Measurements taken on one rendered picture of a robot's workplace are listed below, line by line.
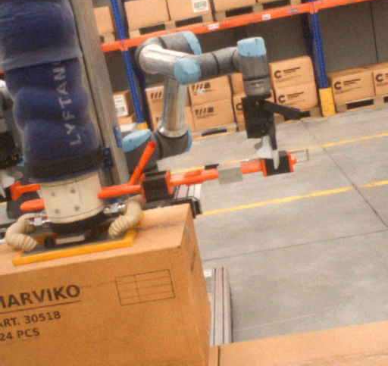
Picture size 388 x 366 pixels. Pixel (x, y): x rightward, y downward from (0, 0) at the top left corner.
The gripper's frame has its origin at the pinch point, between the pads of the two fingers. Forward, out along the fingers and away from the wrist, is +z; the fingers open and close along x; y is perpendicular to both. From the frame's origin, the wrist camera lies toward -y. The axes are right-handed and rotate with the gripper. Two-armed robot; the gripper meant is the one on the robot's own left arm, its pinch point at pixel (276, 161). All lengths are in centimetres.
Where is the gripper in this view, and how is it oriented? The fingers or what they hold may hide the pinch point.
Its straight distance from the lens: 177.2
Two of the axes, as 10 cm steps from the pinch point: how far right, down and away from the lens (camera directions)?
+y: -9.8, 1.7, 0.8
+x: -0.4, 2.5, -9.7
